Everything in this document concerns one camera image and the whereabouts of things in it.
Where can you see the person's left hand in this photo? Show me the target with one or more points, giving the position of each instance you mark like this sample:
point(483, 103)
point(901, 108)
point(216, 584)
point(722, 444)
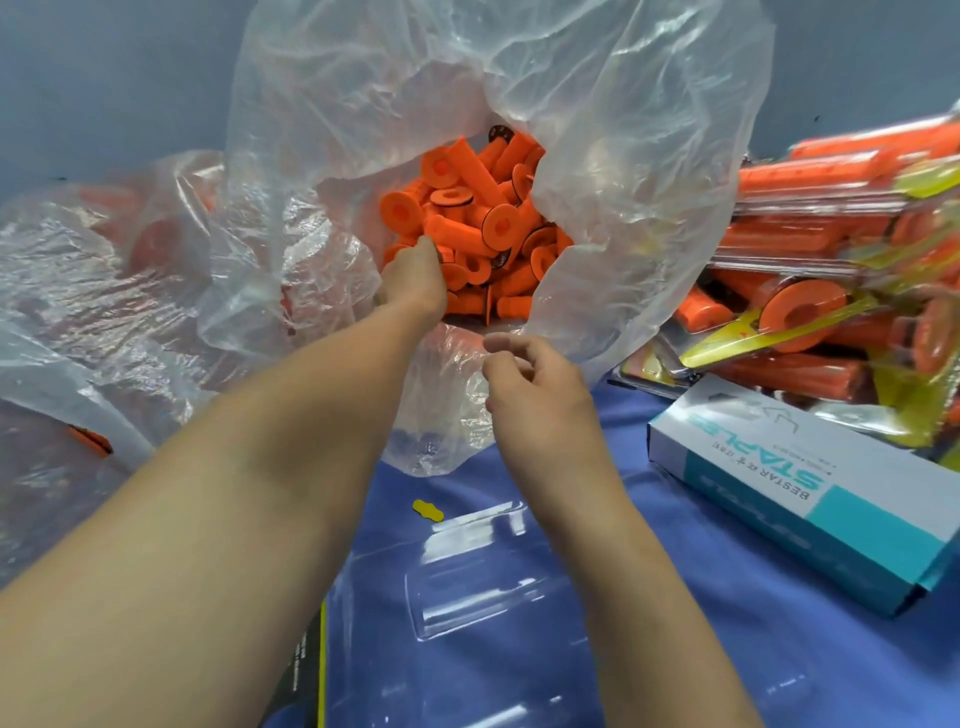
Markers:
point(413, 285)

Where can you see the person's right hand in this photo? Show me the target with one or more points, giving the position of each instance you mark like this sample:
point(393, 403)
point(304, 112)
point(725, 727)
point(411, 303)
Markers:
point(548, 413)

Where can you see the person's right forearm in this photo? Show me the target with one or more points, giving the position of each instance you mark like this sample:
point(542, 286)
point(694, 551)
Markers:
point(645, 630)

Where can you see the person's left forearm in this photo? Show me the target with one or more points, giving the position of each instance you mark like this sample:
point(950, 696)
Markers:
point(180, 555)

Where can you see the small yellow scrap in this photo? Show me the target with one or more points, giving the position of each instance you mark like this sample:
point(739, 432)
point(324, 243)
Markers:
point(429, 510)

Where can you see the teal white cardboard box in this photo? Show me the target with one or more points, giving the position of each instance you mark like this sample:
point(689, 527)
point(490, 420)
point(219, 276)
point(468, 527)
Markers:
point(810, 480)

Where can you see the large clear plastic bag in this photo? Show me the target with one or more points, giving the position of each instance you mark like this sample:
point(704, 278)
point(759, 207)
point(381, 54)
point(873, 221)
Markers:
point(645, 135)

